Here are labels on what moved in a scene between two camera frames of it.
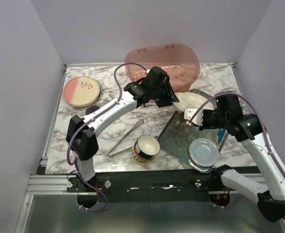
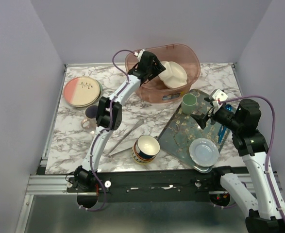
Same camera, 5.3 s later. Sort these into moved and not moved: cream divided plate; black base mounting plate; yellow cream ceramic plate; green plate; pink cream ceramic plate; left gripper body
Moved: cream divided plate; left gripper body
Not moved: yellow cream ceramic plate; black base mounting plate; pink cream ceramic plate; green plate
